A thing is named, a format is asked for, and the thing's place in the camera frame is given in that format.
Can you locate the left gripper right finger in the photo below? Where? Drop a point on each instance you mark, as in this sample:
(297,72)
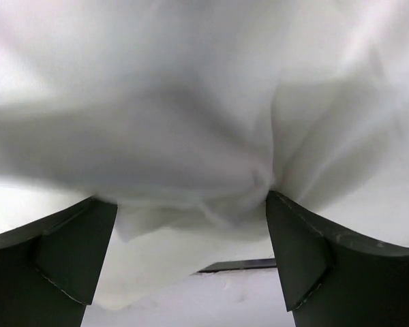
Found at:
(333,276)

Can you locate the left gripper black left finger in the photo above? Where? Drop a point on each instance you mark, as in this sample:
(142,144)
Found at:
(50,268)

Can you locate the white t shirt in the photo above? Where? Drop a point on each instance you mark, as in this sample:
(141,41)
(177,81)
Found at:
(187,113)

